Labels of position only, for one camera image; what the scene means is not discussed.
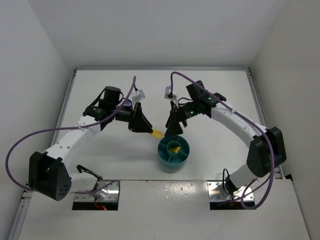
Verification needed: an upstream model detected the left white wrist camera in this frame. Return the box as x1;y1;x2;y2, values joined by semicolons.
131;90;145;103

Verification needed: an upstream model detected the small purple lego piece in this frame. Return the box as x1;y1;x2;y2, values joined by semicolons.
124;99;133;108

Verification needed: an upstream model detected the metal base plate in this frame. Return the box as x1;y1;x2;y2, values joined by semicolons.
206;181;245;203
74;180;121;203

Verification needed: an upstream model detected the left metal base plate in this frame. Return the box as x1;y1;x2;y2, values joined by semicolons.
74;180;121;203

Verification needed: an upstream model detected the small yellow lego brick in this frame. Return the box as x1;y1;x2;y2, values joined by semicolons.
150;128;164;139

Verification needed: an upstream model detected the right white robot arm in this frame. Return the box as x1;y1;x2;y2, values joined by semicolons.
165;80;287;195

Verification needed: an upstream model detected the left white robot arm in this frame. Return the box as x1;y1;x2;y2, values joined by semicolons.
28;86;153;201

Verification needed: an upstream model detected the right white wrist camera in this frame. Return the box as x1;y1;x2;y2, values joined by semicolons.
164;86;178;105

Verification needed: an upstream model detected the teal divided round container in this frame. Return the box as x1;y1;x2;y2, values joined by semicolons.
157;135;190;170

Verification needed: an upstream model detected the long yellow lego plate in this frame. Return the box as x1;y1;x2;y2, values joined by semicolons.
169;146;181;154

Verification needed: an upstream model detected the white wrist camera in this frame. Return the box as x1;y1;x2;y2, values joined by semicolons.
131;90;145;103
164;86;178;105

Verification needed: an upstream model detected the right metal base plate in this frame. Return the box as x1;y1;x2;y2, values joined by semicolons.
206;181;245;203

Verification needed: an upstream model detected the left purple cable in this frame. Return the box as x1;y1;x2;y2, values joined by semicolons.
5;75;137;195

